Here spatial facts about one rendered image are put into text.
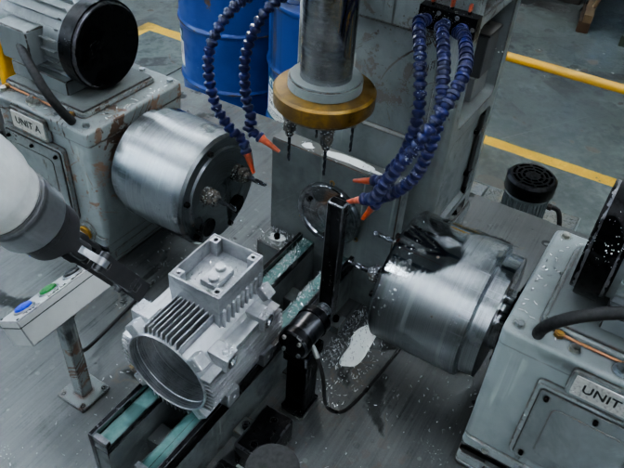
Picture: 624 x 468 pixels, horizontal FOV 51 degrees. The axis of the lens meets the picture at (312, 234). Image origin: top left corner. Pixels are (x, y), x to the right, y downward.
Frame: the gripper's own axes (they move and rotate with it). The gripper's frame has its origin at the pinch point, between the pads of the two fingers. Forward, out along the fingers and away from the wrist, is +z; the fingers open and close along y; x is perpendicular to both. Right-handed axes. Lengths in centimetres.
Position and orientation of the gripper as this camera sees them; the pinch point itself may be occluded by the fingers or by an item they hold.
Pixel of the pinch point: (119, 278)
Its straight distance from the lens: 99.4
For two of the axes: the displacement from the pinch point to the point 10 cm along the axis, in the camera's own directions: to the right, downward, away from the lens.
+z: 2.2, 3.9, 8.9
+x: -4.9, 8.4, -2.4
